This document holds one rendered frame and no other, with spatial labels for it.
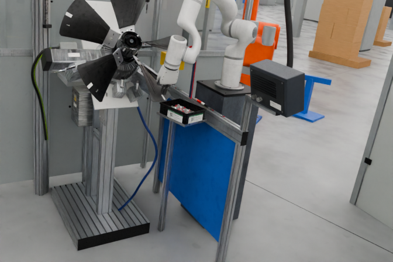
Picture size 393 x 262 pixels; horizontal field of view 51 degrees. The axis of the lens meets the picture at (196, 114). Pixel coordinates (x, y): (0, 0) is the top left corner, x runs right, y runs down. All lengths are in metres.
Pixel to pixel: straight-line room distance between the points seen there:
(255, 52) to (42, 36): 3.81
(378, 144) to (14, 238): 2.58
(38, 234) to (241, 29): 1.73
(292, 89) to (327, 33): 8.24
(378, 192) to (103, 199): 2.04
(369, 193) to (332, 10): 6.99
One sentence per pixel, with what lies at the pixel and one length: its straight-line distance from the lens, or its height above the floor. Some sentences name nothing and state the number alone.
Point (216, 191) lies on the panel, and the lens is 2.45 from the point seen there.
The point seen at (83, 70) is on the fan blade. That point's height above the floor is 1.09.
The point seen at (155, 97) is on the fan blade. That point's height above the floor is 0.97.
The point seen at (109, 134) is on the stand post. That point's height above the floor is 0.63.
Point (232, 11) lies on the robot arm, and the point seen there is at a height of 1.42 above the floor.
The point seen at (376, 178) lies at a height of 0.30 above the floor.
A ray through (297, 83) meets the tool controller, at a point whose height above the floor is 1.21.
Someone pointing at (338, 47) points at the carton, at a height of 0.35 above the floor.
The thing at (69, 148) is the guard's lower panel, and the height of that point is 0.26.
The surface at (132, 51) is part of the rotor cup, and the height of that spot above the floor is 1.18.
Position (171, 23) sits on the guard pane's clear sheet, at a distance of 3.20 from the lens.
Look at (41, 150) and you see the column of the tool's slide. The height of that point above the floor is 0.35.
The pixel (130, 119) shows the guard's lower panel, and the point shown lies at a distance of 3.25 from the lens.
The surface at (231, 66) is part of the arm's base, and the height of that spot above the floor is 1.08.
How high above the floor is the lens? 1.62
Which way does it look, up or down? 20 degrees down
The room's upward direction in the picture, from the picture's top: 8 degrees clockwise
